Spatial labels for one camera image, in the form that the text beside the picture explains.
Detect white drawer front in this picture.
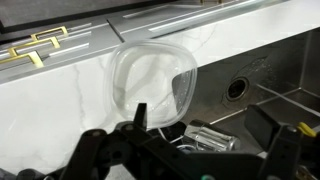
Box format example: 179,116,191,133
0,32,126,85

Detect clear plastic lunchbox container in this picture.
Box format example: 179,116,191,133
103,39,199,131

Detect gold drawer pull handle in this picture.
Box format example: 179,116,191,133
0,50,45,70
30,25,70,42
8,36,62,58

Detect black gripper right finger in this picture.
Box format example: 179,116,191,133
244,104,303,180

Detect stainless steel utensil cup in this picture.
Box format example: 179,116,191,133
182,119,241,153

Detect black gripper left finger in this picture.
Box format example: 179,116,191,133
59,102,201,180

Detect round sink drain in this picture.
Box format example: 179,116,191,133
223,76,251,103

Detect stainless steel sink basin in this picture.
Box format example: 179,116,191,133
181,28,320,158

